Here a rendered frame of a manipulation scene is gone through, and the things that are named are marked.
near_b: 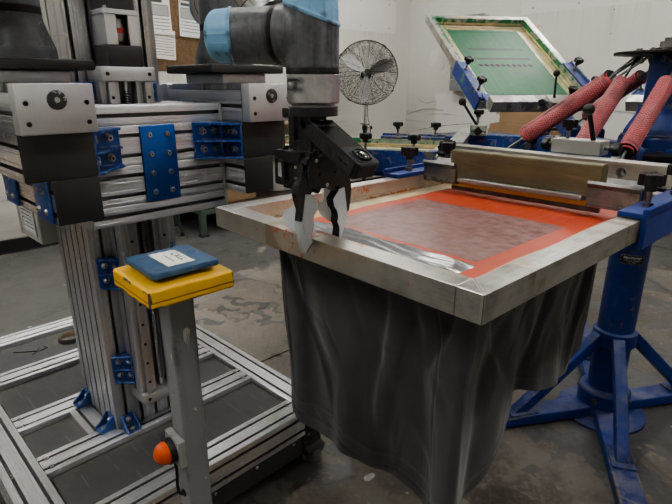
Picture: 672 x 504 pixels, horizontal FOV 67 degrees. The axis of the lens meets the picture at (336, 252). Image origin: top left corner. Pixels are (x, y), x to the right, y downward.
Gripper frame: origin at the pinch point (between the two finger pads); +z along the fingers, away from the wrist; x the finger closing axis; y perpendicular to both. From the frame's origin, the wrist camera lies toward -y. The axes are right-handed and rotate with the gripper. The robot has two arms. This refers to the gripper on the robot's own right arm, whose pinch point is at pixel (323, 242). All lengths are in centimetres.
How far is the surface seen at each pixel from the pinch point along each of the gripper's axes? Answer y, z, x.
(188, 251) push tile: 13.1, 1.1, 15.9
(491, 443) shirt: -21.0, 34.7, -18.9
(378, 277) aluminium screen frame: -13.3, 1.5, 1.9
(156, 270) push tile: 8.4, 1.1, 23.0
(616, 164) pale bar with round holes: -12, -5, -80
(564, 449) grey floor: -1, 98, -110
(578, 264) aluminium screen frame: -29.1, 1.4, -22.7
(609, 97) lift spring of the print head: 6, -19, -117
